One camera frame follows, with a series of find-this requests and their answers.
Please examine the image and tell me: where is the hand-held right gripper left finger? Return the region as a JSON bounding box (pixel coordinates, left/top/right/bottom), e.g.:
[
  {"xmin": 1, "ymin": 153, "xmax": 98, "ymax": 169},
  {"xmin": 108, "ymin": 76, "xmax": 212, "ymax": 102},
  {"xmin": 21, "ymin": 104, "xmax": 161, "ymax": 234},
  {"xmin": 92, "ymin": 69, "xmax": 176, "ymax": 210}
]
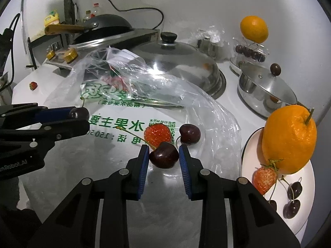
[{"xmin": 34, "ymin": 144, "xmax": 150, "ymax": 248}]

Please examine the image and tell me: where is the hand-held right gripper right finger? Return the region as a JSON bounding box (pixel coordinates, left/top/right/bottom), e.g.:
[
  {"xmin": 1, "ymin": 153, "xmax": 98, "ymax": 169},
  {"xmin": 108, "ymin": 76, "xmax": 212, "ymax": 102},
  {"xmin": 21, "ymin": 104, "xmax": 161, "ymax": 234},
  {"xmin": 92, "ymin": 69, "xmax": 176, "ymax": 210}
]
[{"xmin": 178, "ymin": 144, "xmax": 302, "ymax": 248}]

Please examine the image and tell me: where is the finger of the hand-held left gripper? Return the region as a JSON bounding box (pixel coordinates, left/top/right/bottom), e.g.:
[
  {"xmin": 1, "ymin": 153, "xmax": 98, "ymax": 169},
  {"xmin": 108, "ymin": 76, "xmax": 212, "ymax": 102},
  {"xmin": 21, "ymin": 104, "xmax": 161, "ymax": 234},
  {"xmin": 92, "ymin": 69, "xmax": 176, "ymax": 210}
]
[
  {"xmin": 0, "ymin": 103, "xmax": 76, "ymax": 130},
  {"xmin": 0, "ymin": 120, "xmax": 91, "ymax": 143}
]

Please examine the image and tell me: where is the green printed plastic bag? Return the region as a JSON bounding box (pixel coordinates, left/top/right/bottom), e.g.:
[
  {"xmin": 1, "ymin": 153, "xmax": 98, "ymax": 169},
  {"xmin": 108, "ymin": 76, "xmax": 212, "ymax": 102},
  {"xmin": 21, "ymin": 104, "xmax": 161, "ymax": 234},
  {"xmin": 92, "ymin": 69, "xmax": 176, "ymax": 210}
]
[{"xmin": 47, "ymin": 48, "xmax": 242, "ymax": 184}]

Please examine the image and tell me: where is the large red strawberry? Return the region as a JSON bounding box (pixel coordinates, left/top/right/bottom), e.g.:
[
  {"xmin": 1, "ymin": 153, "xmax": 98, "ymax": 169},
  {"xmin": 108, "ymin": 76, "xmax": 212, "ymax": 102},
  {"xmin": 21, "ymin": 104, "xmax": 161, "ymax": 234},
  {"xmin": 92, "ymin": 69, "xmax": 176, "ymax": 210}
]
[{"xmin": 252, "ymin": 160, "xmax": 283, "ymax": 195}]

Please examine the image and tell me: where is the white round plate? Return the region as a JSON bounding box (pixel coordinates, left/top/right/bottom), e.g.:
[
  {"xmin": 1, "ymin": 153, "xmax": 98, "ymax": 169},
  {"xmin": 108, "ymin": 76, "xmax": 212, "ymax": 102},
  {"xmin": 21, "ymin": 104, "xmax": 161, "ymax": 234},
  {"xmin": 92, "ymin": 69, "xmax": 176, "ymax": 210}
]
[{"xmin": 240, "ymin": 126, "xmax": 316, "ymax": 238}]

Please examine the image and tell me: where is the black metal rack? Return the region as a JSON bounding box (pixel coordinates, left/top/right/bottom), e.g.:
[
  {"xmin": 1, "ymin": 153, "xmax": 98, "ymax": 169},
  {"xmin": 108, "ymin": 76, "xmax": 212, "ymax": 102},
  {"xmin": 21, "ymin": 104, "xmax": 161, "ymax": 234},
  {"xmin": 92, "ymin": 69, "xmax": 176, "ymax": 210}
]
[{"xmin": 26, "ymin": 35, "xmax": 68, "ymax": 70}]

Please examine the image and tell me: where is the yellow oil jug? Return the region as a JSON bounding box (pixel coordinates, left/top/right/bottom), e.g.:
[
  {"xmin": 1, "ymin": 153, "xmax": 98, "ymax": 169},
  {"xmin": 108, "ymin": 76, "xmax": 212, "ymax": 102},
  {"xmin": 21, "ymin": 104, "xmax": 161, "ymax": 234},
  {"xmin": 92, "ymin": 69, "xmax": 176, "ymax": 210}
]
[{"xmin": 44, "ymin": 10, "xmax": 60, "ymax": 27}]

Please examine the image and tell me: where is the small steel pot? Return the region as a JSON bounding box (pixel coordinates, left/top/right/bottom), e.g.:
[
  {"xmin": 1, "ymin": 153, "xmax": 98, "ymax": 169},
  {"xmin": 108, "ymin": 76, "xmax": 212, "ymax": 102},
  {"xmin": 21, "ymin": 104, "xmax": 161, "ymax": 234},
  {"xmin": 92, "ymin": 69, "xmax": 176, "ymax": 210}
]
[{"xmin": 237, "ymin": 64, "xmax": 306, "ymax": 119}]

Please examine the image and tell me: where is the grey vertical pipe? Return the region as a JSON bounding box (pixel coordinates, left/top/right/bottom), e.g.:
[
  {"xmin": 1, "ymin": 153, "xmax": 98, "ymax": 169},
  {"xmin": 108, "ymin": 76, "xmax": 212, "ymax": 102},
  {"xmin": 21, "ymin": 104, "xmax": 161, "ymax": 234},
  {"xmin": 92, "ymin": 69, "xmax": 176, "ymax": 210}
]
[{"xmin": 63, "ymin": 0, "xmax": 73, "ymax": 25}]

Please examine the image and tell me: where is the large orange with stem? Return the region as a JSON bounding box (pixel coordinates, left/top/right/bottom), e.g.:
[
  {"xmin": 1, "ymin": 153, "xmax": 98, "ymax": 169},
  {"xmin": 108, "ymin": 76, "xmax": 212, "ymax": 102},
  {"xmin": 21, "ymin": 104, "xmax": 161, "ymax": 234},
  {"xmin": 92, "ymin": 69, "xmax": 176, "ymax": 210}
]
[{"xmin": 262, "ymin": 105, "xmax": 318, "ymax": 175}]

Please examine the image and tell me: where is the large steel dome lid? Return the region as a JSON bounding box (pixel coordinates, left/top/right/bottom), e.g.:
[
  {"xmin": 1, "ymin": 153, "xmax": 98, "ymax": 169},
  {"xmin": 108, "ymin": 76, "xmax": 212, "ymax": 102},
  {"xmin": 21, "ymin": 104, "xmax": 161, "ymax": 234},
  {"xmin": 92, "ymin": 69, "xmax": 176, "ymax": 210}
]
[{"xmin": 129, "ymin": 32, "xmax": 227, "ymax": 100}]

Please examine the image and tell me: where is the steel induction cooker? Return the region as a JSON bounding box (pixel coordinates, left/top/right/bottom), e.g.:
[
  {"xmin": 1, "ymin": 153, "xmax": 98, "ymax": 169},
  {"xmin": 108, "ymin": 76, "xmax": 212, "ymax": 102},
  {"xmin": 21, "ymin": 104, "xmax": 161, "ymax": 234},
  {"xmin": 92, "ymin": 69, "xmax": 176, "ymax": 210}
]
[{"xmin": 45, "ymin": 28, "xmax": 159, "ymax": 76}]

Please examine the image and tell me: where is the pot lid with brown knob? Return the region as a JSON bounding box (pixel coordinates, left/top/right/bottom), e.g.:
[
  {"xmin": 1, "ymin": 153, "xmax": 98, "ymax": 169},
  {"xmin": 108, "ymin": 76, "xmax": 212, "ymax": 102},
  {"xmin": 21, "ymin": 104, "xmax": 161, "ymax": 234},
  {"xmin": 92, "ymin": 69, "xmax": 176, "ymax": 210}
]
[{"xmin": 239, "ymin": 63, "xmax": 298, "ymax": 105}]

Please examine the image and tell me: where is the steel cup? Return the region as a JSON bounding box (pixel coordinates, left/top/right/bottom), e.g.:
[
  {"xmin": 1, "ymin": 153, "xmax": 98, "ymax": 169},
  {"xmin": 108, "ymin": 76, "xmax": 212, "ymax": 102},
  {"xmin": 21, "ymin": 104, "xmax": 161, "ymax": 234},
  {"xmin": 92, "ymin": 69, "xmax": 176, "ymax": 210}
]
[{"xmin": 198, "ymin": 37, "xmax": 223, "ymax": 57}]

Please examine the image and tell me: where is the heap of dark cherries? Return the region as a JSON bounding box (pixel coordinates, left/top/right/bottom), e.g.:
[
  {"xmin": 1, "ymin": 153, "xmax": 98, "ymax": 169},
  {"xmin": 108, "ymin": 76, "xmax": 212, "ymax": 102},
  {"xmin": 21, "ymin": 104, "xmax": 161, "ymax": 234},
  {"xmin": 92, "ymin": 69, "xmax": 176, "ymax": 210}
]
[{"xmin": 235, "ymin": 44, "xmax": 267, "ymax": 62}]

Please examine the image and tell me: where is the crumpled clear plastic bag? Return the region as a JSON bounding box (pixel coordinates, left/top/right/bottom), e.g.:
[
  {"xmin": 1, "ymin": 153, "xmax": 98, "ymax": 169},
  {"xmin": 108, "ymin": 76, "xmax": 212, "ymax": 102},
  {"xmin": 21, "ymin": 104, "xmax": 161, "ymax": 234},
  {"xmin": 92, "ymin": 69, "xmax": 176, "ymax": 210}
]
[{"xmin": 190, "ymin": 26, "xmax": 228, "ymax": 60}]

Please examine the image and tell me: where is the clear glass container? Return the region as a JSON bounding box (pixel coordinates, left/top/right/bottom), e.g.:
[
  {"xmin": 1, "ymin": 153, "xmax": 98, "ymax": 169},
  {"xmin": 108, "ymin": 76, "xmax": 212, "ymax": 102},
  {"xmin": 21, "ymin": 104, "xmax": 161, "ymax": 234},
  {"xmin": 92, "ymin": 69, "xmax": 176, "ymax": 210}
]
[{"xmin": 231, "ymin": 37, "xmax": 269, "ymax": 64}]

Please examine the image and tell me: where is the small round orange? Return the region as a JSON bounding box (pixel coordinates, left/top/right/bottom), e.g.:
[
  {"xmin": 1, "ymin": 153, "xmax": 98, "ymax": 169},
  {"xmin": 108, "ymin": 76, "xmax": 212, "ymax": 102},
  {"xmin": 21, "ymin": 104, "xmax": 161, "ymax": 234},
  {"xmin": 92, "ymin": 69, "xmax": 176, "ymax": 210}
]
[{"xmin": 240, "ymin": 15, "xmax": 269, "ymax": 43}]

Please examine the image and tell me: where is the black looped cord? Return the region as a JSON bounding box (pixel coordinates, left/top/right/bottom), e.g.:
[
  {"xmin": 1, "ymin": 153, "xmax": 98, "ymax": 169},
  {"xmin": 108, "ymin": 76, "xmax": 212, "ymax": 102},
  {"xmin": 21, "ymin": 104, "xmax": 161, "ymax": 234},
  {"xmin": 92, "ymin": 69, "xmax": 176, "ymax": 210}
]
[{"xmin": 0, "ymin": 13, "xmax": 21, "ymax": 68}]

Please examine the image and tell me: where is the black wok with wooden handle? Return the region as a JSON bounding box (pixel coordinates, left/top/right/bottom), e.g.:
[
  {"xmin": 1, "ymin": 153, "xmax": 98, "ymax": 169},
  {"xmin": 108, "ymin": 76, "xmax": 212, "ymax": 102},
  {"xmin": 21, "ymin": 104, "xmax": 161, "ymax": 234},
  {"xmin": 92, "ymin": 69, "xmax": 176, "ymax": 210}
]
[{"xmin": 44, "ymin": 14, "xmax": 133, "ymax": 44}]

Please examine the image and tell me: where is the black cooker cable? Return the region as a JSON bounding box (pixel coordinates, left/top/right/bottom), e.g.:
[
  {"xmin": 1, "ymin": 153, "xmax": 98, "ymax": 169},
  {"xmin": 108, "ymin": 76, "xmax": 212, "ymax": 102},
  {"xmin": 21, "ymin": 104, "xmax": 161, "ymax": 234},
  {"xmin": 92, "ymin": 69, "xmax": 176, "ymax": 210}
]
[{"xmin": 86, "ymin": 0, "xmax": 164, "ymax": 30}]

